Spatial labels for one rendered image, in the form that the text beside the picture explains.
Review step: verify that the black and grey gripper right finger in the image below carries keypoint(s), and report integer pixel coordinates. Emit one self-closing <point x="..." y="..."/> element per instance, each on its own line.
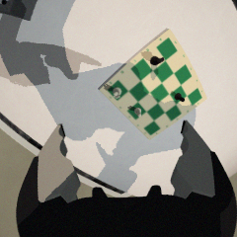
<point x="200" y="178"/>

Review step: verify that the green and cream chessboard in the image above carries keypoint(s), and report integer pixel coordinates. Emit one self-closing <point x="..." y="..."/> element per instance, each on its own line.
<point x="153" y="87"/>

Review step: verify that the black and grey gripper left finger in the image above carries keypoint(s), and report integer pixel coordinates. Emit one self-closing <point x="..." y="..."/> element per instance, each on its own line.
<point x="50" y="184"/>

